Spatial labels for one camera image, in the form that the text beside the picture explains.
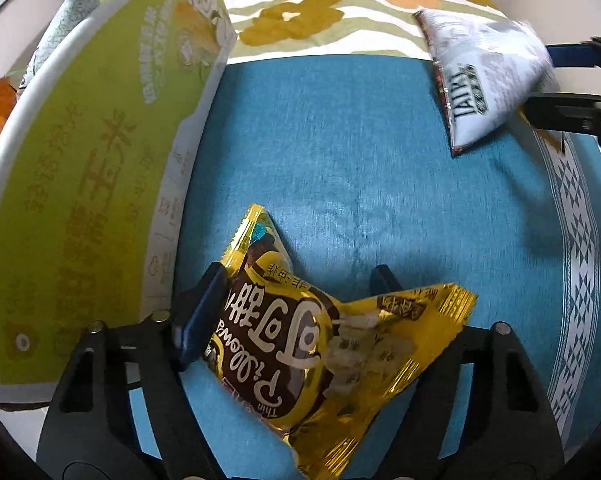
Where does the green cardboard box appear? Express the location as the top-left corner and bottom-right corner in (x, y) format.
(0, 0), (238, 408)

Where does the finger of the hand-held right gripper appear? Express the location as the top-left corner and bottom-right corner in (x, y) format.
(545, 35), (601, 68)
(517, 91), (601, 153)

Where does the gold and brown snack packet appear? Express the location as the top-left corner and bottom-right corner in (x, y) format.
(200, 203), (478, 478)

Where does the white and silver snack packet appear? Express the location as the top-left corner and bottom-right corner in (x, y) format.
(413, 9), (561, 157)

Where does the striped floral cloth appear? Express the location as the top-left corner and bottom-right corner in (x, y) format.
(218, 0), (511, 63)

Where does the blue cloth with white border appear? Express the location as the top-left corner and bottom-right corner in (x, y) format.
(125, 52), (601, 466)

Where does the white blue-checkered snack packet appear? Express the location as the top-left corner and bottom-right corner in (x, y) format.
(18, 0), (101, 91)

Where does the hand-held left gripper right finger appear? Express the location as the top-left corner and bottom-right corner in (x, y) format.
(340, 265), (566, 480)

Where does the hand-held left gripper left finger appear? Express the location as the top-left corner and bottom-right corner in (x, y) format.
(35, 261), (231, 480)

